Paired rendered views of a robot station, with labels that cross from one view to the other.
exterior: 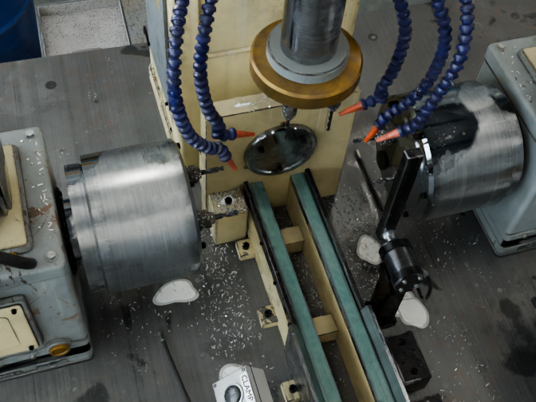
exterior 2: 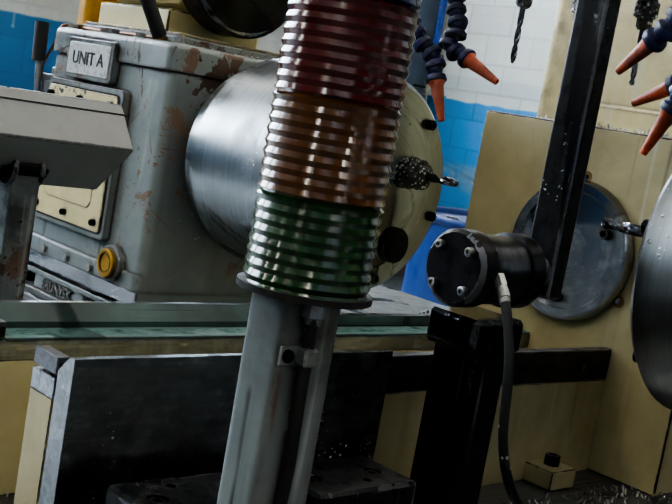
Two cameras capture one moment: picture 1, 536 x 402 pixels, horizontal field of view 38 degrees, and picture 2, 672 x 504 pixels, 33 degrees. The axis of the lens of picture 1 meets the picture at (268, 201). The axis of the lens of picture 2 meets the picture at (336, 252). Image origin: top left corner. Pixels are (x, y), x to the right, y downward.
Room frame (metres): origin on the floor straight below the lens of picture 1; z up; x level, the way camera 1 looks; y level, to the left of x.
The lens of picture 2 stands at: (0.28, -1.02, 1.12)
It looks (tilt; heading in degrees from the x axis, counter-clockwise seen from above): 7 degrees down; 69
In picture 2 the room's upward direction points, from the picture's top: 10 degrees clockwise
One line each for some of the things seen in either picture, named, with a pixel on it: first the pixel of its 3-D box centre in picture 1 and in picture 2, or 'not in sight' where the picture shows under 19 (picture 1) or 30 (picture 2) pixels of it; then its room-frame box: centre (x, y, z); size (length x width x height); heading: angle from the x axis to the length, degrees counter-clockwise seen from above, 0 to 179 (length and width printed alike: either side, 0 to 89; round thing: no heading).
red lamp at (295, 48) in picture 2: not in sight; (346, 51); (0.45, -0.53, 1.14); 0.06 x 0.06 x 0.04
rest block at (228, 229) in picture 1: (227, 215); not in sight; (0.86, 0.08, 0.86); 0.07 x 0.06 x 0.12; 112
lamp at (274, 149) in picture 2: not in sight; (329, 149); (0.45, -0.53, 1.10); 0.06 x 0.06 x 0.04
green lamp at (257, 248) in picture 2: not in sight; (312, 245); (0.45, -0.53, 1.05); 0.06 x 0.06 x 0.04
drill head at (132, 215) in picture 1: (108, 222); (287, 165); (0.70, 0.28, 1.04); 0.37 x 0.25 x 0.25; 112
